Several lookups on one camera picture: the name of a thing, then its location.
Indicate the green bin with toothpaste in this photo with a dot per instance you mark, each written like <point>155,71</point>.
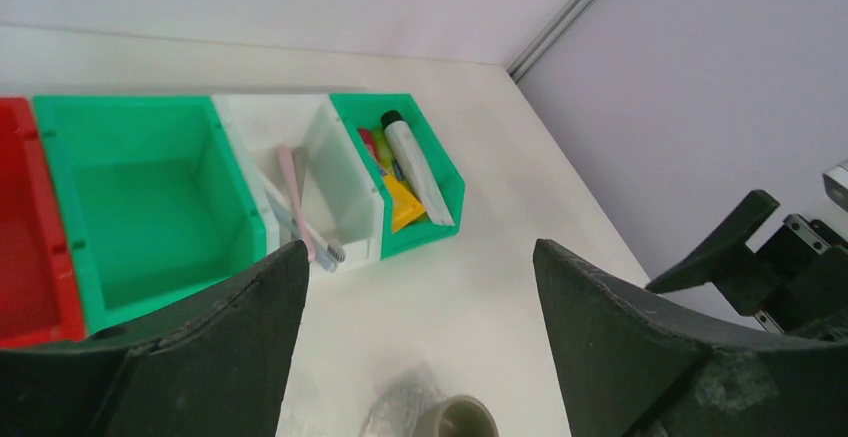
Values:
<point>364,110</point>

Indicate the green yellow toothpaste tube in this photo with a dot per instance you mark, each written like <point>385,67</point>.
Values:
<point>384,153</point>

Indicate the red plastic bin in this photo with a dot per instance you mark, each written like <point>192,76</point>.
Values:
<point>40,300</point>

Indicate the red toothpaste tube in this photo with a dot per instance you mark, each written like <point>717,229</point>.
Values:
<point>368,141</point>

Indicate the grey ceramic mug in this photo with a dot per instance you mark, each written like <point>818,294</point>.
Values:
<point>457,416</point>

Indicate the white translucent bin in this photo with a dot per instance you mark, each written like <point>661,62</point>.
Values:
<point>339,199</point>

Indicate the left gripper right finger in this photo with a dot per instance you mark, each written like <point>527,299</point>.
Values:
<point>632,363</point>

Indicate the pink toothbrush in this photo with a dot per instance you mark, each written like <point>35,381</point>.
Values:
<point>288,169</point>

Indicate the white toothpaste tube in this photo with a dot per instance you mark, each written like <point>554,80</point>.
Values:
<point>415,167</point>

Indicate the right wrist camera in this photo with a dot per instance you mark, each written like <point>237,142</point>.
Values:
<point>835,183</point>

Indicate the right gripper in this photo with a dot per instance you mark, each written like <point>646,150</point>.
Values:
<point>795,284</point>

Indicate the green bin with cups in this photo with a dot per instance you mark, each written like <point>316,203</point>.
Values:
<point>152,198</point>

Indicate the clear textured oval tray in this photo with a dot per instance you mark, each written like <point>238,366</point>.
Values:
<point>401,402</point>

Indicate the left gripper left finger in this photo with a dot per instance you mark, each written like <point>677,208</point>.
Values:
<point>213,364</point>

